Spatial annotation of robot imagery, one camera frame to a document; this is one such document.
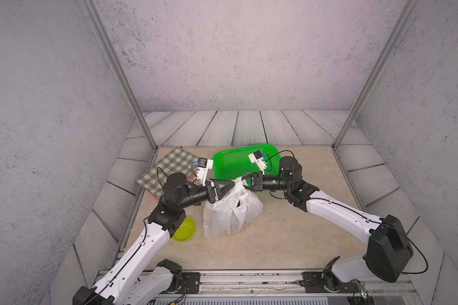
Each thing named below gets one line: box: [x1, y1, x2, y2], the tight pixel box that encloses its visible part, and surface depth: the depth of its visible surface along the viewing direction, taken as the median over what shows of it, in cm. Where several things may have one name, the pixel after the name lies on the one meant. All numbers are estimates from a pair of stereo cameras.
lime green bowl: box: [171, 216, 196, 243], surface depth 86 cm
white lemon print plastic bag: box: [202, 176, 264, 238], surface depth 69 cm
